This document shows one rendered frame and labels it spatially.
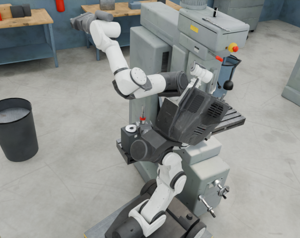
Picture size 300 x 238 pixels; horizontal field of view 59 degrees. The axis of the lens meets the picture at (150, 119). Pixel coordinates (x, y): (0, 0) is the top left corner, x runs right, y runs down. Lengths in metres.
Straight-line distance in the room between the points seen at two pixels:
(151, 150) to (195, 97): 0.36
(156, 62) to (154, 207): 1.17
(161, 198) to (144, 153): 0.63
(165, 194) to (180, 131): 0.67
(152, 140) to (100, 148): 2.09
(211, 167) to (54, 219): 1.60
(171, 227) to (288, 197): 1.71
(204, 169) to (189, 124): 1.04
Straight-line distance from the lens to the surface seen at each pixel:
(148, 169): 2.95
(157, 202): 1.96
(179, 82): 1.27
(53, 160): 3.43
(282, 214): 3.27
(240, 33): 1.87
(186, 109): 1.38
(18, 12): 5.29
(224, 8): 7.24
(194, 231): 2.14
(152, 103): 2.51
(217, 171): 2.36
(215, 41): 1.78
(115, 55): 1.12
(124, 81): 1.09
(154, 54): 2.27
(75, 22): 1.35
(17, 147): 3.35
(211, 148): 2.36
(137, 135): 2.00
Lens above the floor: 2.42
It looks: 38 degrees down
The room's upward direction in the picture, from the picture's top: 4 degrees clockwise
